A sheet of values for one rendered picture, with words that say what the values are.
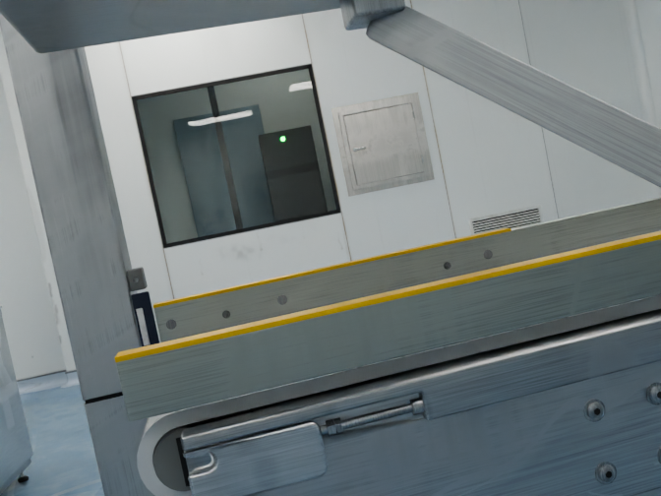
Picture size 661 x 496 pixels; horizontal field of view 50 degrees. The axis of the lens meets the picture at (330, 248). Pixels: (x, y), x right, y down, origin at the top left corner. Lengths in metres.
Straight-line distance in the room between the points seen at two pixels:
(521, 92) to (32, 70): 0.44
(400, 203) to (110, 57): 2.45
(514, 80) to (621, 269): 0.13
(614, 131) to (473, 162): 5.36
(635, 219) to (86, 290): 0.53
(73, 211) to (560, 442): 0.44
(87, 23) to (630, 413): 0.37
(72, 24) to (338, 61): 5.26
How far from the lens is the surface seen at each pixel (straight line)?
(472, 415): 0.41
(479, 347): 0.42
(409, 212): 5.59
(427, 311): 0.39
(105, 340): 0.67
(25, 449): 3.42
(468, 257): 0.68
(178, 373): 0.37
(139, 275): 0.66
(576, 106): 0.38
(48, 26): 0.41
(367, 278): 0.66
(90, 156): 0.67
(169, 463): 0.40
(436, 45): 0.40
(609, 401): 0.45
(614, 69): 6.27
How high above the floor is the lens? 0.89
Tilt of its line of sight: 3 degrees down
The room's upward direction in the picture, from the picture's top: 11 degrees counter-clockwise
